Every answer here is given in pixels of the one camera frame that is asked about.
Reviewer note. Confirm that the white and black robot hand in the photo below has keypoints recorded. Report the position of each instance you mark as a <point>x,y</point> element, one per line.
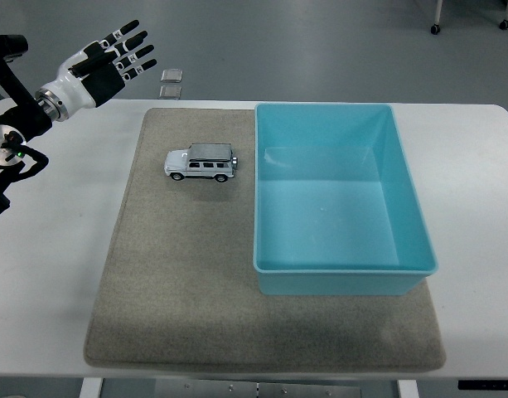
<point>73,89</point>

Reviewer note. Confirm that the grey metal plate with screws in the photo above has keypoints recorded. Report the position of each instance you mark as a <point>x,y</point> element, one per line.
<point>257,389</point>

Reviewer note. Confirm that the silver square floor plate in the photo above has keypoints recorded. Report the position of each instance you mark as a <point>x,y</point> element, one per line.
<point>172,75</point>
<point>170,91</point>

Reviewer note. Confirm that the white table leg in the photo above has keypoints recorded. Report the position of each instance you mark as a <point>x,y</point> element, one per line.
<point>407,389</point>
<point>90,389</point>

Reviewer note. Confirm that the beige felt mat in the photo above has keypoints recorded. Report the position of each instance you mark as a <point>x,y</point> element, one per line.
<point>175,269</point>

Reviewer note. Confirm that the black table control panel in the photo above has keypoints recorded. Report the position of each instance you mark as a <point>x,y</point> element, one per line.
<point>487,384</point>

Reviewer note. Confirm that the blue plastic box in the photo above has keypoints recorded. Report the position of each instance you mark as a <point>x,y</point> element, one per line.
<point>328,219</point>

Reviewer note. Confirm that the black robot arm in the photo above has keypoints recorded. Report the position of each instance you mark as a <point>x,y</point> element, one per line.
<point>17,112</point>

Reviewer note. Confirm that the white cart leg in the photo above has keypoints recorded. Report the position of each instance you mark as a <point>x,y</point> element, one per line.
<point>507,9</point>
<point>437,11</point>

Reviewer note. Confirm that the black caster wheel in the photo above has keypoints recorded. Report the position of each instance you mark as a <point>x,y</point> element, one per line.
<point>504,24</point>
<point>435,29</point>

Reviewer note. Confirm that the white toy car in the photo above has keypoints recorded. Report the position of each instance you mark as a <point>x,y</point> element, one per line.
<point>204,163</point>

